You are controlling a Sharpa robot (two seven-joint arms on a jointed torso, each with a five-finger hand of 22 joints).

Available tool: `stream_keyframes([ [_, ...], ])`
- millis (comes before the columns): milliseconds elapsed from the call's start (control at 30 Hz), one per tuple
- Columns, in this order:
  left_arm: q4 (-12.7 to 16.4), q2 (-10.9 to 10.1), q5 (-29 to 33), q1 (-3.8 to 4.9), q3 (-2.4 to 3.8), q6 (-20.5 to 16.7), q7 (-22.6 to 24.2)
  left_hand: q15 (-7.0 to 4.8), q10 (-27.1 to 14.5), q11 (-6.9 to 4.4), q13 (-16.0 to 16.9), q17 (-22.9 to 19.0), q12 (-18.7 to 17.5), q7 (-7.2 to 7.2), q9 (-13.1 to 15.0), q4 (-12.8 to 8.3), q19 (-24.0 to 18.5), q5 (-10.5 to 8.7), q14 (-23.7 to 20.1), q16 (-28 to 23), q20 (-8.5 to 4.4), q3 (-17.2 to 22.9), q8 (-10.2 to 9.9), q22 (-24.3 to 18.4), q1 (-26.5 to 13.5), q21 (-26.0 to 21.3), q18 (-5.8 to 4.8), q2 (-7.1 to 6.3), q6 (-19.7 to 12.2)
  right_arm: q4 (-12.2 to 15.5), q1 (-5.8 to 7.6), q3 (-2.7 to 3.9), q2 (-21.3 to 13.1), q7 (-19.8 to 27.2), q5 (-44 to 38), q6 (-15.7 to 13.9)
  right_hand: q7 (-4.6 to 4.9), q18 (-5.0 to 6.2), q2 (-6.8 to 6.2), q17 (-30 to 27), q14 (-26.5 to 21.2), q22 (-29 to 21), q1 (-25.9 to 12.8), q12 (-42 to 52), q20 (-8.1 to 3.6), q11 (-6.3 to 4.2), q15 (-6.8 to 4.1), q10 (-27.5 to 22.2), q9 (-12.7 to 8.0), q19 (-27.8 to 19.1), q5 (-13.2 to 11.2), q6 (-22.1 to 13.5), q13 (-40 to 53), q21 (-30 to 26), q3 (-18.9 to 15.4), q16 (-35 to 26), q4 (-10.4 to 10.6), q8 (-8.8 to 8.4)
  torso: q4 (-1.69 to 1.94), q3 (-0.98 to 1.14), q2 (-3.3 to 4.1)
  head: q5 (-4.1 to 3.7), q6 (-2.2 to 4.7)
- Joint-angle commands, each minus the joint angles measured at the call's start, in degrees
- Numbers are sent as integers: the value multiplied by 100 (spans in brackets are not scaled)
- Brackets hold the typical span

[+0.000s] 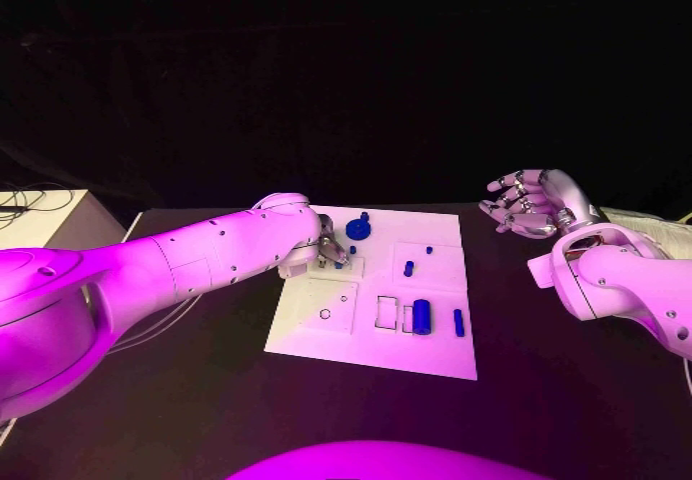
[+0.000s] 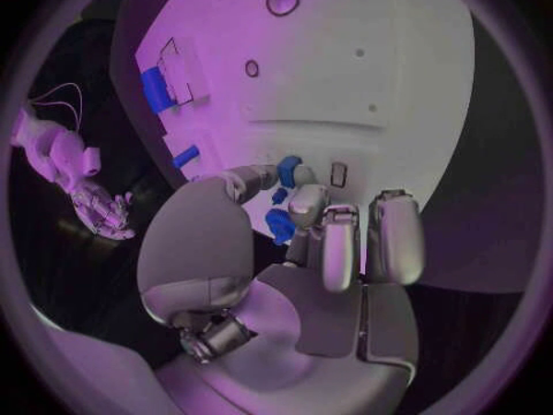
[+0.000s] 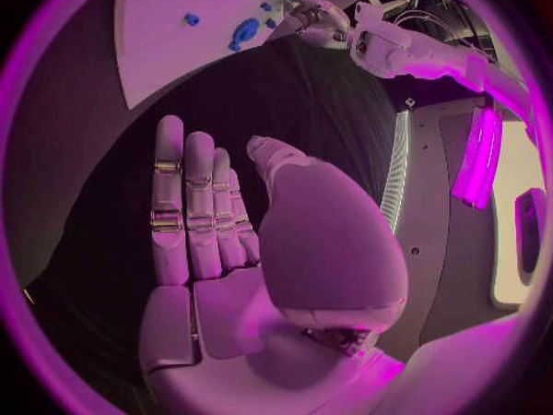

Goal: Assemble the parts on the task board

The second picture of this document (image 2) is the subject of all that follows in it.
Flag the white task board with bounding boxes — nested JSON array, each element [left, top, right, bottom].
[[108, 0, 477, 247]]

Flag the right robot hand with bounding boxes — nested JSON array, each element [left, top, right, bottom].
[[67, 175, 137, 241]]

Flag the white cable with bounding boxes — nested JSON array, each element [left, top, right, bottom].
[[28, 83, 85, 133]]

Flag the blue gear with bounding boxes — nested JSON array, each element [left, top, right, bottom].
[[264, 208, 298, 246]]

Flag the blue block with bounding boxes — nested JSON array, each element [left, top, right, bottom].
[[139, 65, 180, 114]]

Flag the blue plug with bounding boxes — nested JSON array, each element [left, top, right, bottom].
[[276, 155, 303, 190]]

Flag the blue short cylinder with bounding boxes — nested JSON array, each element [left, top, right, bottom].
[[171, 144, 202, 169]]

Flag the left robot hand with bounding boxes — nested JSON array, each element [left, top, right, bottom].
[[135, 164, 428, 415]]

